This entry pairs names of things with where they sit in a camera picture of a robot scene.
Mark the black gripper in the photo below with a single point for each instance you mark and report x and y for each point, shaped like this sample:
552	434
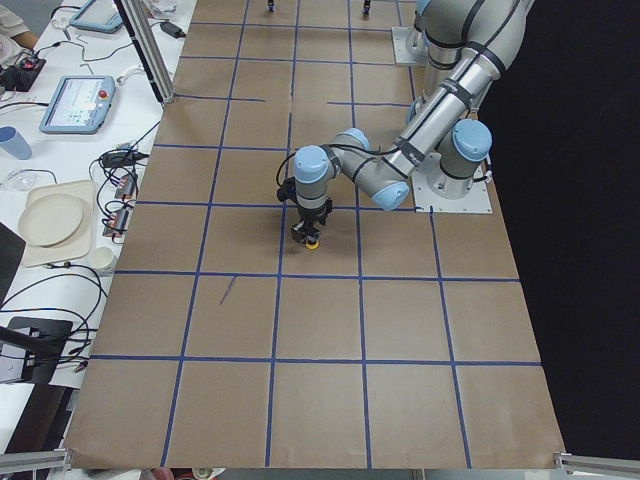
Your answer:
308	216

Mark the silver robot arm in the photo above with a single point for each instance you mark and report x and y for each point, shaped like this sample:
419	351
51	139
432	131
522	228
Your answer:
495	28
438	127

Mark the white paper cup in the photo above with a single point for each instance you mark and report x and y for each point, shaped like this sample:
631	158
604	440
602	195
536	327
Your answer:
103	260

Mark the beige tray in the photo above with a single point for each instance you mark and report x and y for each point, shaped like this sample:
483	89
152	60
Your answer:
81	242

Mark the black power adapter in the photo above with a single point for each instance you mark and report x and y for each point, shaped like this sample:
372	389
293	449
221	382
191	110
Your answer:
172	30

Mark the beige plate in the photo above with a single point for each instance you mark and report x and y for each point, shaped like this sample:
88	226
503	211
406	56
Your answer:
51	219

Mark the near teach pendant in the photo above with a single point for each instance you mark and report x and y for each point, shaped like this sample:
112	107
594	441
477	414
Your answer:
79	105

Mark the teach pendant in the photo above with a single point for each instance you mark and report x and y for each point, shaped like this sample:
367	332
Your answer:
99	16
79	105

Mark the far teach pendant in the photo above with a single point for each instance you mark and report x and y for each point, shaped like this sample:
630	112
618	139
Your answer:
99	16

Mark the blue plastic cup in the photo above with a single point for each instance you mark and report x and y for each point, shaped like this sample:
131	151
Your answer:
13	143

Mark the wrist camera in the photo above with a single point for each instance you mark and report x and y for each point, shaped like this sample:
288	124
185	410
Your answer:
287	191

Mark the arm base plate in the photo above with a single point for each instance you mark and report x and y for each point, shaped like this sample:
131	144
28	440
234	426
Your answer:
436	192
409	46

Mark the aluminium frame post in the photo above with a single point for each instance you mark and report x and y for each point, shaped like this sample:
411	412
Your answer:
141	35

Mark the black camera stand base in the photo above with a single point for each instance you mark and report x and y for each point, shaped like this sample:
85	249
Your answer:
31	349

